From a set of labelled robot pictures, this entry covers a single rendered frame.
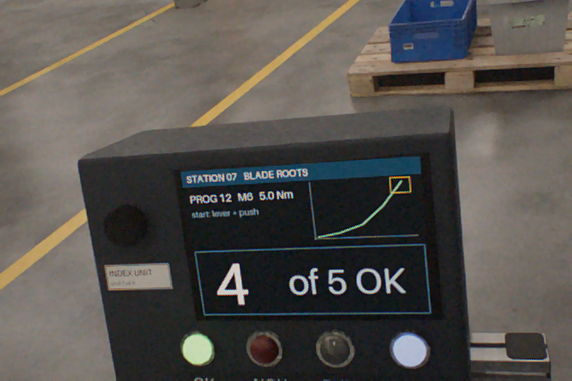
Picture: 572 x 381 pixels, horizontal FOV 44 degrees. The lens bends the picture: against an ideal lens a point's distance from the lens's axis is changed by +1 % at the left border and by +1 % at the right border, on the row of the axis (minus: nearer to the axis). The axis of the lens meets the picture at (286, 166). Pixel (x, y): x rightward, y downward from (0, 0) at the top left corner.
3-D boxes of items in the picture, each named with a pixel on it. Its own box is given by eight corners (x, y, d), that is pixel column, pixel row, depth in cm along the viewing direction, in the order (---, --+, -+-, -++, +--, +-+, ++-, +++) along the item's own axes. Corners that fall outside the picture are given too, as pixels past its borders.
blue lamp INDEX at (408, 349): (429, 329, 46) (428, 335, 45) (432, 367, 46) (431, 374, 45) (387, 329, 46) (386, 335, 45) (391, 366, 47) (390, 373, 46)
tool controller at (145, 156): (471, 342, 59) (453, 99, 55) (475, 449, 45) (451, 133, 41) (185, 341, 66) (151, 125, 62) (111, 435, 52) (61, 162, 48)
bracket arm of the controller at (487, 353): (546, 362, 55) (545, 332, 54) (551, 391, 53) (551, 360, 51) (259, 358, 61) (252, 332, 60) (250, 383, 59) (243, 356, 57)
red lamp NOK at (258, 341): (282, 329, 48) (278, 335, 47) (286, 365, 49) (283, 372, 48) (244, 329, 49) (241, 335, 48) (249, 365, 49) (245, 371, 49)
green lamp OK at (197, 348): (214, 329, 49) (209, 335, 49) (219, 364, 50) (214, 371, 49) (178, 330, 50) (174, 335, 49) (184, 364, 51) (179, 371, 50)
